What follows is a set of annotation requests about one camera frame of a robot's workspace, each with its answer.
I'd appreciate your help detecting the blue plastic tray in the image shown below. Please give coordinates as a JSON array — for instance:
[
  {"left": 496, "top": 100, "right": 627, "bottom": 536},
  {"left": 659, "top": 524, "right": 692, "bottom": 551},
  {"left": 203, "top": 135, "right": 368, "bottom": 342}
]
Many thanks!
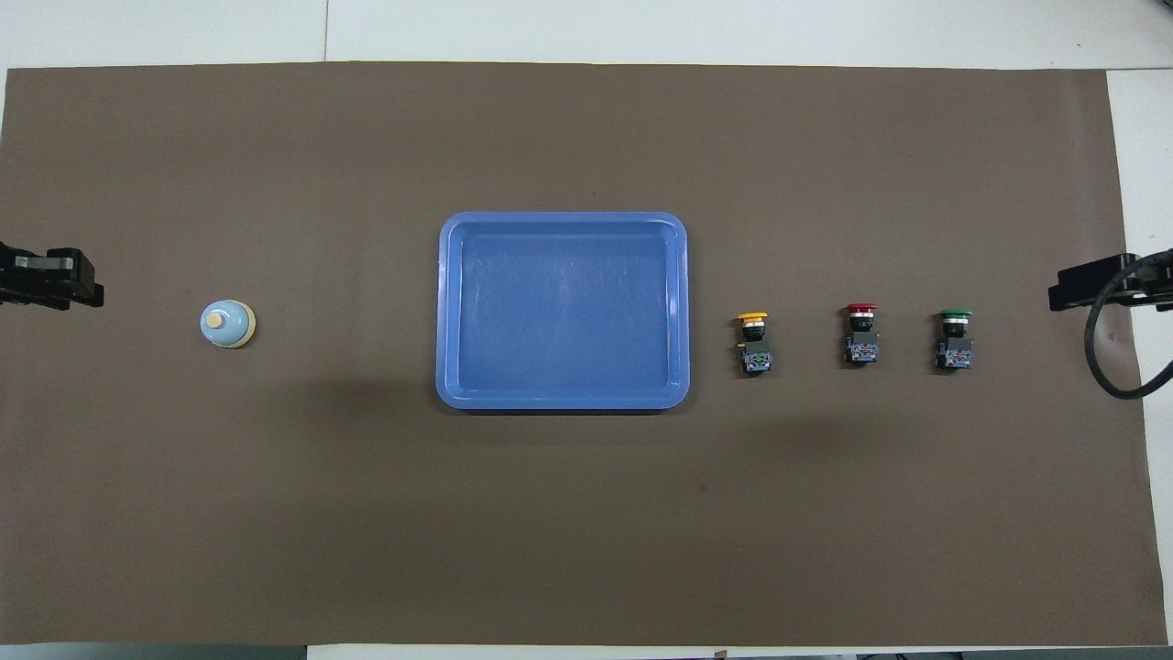
[{"left": 435, "top": 212, "right": 691, "bottom": 411}]

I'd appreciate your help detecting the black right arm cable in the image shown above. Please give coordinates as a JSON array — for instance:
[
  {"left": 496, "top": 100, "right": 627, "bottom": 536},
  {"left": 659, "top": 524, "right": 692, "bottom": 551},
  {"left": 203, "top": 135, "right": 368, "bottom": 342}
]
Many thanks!
[{"left": 1084, "top": 249, "right": 1173, "bottom": 402}]

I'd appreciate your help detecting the red mushroom push button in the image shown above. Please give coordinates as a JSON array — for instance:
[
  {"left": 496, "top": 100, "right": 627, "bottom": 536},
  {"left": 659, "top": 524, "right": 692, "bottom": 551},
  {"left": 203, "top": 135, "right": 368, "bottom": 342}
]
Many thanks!
[{"left": 842, "top": 302, "right": 882, "bottom": 366}]

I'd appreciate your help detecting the green mushroom push button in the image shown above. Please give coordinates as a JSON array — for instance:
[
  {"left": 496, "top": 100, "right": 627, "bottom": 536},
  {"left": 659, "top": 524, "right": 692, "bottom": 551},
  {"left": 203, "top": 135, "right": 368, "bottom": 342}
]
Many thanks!
[{"left": 934, "top": 310, "right": 974, "bottom": 371}]

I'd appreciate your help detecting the brown paper table mat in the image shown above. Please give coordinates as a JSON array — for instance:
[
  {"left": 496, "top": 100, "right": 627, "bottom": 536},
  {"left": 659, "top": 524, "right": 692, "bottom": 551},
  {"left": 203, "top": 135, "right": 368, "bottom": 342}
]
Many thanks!
[{"left": 0, "top": 60, "right": 1168, "bottom": 647}]

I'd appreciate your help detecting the light blue call bell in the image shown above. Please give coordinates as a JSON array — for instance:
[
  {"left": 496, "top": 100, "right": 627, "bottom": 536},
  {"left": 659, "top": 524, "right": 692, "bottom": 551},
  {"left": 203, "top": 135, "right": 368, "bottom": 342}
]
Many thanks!
[{"left": 200, "top": 300, "right": 257, "bottom": 349}]

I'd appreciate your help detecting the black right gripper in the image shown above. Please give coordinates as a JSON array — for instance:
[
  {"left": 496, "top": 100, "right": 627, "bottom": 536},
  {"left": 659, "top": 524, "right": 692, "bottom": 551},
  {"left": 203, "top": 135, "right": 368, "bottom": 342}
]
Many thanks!
[{"left": 1048, "top": 249, "right": 1173, "bottom": 313}]

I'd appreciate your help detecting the yellow mushroom push button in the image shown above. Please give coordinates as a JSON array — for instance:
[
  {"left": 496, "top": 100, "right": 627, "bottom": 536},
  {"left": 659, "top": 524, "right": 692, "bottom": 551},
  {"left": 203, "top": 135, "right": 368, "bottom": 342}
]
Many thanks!
[{"left": 736, "top": 312, "right": 773, "bottom": 375}]

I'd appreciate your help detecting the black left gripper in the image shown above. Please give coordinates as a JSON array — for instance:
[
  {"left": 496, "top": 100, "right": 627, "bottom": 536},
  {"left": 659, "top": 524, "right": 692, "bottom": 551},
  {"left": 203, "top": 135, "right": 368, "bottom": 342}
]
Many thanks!
[{"left": 0, "top": 240, "right": 105, "bottom": 311}]

